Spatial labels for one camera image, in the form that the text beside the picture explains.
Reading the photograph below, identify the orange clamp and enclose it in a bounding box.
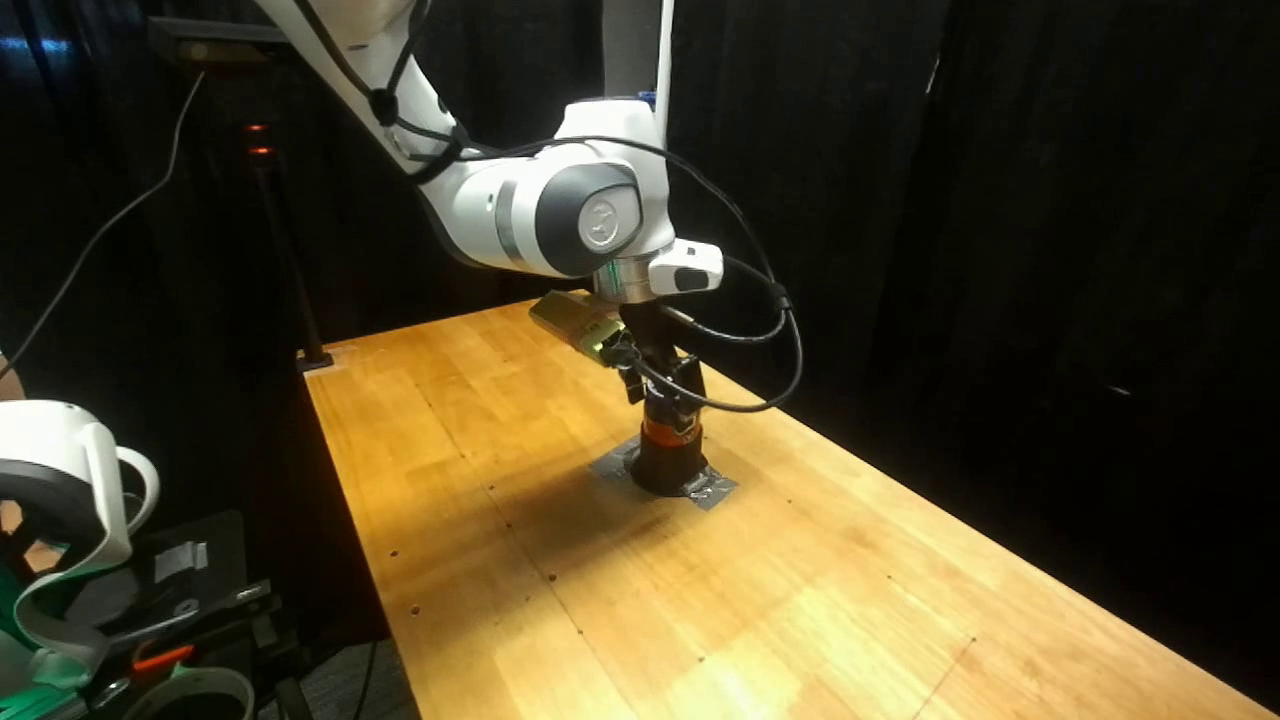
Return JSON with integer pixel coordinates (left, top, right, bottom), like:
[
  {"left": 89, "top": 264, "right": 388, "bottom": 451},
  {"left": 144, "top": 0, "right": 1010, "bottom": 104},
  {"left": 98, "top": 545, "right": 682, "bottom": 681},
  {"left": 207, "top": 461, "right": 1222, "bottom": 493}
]
[{"left": 126, "top": 638, "right": 199, "bottom": 676}]

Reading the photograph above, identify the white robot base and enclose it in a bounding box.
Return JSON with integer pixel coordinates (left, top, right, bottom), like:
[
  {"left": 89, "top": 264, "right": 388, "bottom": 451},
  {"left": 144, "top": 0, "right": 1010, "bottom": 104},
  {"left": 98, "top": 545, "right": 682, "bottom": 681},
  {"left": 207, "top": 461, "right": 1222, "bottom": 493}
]
[{"left": 0, "top": 394, "right": 163, "bottom": 580}]

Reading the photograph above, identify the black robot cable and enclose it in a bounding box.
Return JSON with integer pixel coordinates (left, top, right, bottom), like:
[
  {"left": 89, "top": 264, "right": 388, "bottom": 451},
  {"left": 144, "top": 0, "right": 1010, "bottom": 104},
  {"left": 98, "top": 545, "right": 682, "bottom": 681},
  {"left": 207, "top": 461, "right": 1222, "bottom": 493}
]
[{"left": 579, "top": 131, "right": 811, "bottom": 419}]

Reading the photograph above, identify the beige masking tape roll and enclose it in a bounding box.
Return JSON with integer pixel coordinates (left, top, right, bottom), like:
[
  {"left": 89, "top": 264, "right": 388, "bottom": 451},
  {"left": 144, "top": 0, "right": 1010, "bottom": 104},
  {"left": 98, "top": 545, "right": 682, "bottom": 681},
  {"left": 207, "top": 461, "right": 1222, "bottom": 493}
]
[{"left": 117, "top": 664, "right": 258, "bottom": 720}]

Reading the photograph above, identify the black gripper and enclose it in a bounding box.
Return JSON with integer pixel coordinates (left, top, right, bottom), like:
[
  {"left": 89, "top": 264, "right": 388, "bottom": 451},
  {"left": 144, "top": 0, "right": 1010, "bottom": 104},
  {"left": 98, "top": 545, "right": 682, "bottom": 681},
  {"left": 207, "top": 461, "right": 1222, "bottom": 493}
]
[{"left": 612, "top": 308, "right": 708, "bottom": 419}]

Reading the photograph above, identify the small silver tray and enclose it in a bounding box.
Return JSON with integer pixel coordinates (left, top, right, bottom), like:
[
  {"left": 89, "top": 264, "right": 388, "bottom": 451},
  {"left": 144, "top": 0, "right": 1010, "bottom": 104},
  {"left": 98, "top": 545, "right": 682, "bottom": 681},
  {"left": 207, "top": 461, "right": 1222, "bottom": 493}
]
[{"left": 589, "top": 444, "right": 741, "bottom": 511}]

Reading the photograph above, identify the white vertical pole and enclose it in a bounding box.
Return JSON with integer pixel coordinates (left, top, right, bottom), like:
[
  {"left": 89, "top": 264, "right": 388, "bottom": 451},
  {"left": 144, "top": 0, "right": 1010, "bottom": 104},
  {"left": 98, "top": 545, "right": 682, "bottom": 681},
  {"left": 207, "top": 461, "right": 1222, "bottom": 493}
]
[{"left": 634, "top": 0, "right": 681, "bottom": 113}]

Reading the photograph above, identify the black tripod stand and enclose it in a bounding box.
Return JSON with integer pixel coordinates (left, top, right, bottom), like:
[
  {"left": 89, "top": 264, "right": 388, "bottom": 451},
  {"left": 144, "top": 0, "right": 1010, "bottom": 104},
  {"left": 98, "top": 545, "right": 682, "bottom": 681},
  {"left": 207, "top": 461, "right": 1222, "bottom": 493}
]
[{"left": 245, "top": 65, "right": 340, "bottom": 377}]

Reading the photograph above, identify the grey hanging cable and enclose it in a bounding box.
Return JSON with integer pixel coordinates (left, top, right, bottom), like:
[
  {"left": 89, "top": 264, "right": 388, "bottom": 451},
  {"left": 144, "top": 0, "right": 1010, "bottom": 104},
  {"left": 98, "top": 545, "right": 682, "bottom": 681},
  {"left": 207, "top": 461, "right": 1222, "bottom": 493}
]
[{"left": 0, "top": 65, "right": 213, "bottom": 379}]

